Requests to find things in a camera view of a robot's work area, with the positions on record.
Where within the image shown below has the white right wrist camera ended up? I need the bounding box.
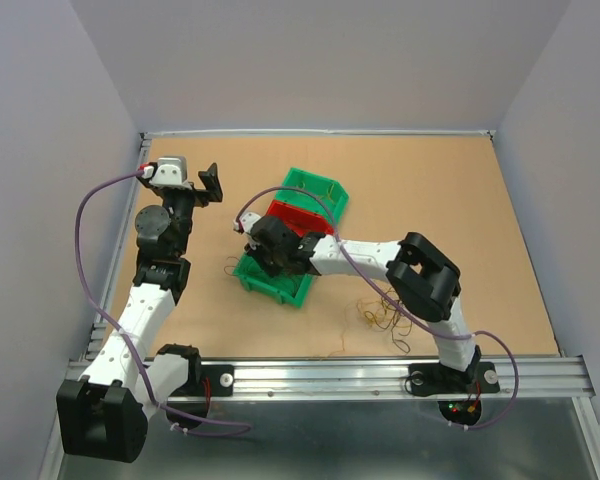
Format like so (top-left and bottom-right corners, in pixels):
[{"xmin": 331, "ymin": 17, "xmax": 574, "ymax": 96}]
[{"xmin": 233, "ymin": 211, "xmax": 261, "ymax": 234}]

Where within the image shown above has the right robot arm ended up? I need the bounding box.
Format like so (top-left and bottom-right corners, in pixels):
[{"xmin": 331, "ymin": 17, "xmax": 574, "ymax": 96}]
[{"xmin": 237, "ymin": 212, "xmax": 481, "ymax": 390}]

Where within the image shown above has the near green plastic bin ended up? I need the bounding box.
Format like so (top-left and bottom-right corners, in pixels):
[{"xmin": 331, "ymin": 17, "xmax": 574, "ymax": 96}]
[{"xmin": 231, "ymin": 254, "xmax": 314, "ymax": 309}]

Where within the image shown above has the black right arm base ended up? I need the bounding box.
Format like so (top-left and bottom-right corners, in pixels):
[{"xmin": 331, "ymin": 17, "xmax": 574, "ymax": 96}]
[{"xmin": 404, "ymin": 362, "xmax": 500, "ymax": 397}]

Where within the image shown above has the yellow thin wire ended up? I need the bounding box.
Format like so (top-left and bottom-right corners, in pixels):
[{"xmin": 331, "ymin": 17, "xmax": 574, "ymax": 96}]
[{"xmin": 297, "ymin": 182, "xmax": 341, "ymax": 206}]

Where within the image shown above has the thin wire bundle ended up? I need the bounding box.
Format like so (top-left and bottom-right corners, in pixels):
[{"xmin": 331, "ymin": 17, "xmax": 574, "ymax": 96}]
[{"xmin": 314, "ymin": 294, "xmax": 416, "ymax": 361}]

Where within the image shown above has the far green plastic bin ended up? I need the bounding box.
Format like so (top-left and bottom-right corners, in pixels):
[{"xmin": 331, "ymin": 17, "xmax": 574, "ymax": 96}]
[{"xmin": 274, "ymin": 167, "xmax": 349, "ymax": 224}]

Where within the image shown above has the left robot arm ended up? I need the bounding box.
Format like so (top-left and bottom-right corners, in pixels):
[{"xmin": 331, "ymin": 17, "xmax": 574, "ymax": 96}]
[{"xmin": 56, "ymin": 157, "xmax": 223, "ymax": 463}]

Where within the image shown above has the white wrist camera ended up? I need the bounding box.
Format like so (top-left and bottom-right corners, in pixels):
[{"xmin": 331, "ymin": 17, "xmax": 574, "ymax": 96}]
[
  {"xmin": 138, "ymin": 156, "xmax": 192, "ymax": 190},
  {"xmin": 233, "ymin": 211, "xmax": 261, "ymax": 234}
]

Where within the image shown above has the red striped thin wire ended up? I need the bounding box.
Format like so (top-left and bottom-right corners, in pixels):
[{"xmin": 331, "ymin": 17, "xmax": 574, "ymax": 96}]
[{"xmin": 223, "ymin": 255, "xmax": 306, "ymax": 294}]

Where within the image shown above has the green plastic bin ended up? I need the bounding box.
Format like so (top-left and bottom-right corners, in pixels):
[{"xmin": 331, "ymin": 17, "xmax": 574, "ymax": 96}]
[
  {"xmin": 274, "ymin": 167, "xmax": 349, "ymax": 224},
  {"xmin": 231, "ymin": 254, "xmax": 314, "ymax": 309}
]

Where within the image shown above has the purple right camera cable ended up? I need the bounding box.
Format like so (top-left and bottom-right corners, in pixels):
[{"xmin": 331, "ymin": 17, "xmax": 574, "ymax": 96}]
[{"xmin": 234, "ymin": 186, "xmax": 520, "ymax": 432}]

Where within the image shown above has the red plastic bin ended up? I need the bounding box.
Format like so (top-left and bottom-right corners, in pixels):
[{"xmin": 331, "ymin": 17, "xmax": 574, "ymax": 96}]
[{"xmin": 266, "ymin": 200, "xmax": 334, "ymax": 237}]

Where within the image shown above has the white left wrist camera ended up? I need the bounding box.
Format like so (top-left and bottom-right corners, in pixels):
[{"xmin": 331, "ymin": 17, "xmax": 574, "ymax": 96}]
[{"xmin": 138, "ymin": 156, "xmax": 192, "ymax": 190}]

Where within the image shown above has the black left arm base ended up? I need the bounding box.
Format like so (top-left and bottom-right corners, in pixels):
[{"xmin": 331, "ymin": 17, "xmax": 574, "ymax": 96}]
[{"xmin": 169, "ymin": 363, "xmax": 235, "ymax": 398}]

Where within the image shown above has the aluminium mounting rail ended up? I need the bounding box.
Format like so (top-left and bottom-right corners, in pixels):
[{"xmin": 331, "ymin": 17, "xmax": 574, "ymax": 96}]
[{"xmin": 203, "ymin": 356, "xmax": 595, "ymax": 403}]

